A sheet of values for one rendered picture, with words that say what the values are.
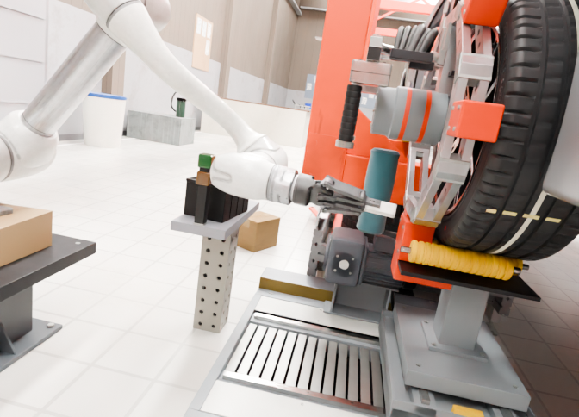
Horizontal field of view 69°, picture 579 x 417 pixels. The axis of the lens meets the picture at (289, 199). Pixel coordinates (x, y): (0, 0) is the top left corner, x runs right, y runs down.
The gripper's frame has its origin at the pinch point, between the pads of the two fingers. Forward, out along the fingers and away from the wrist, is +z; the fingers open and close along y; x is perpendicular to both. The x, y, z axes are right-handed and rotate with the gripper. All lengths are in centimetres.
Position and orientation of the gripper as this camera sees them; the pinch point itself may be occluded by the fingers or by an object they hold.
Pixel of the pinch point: (380, 208)
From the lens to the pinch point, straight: 98.3
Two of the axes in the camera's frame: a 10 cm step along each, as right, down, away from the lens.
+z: 9.6, 2.3, -1.8
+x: 2.9, -8.0, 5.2
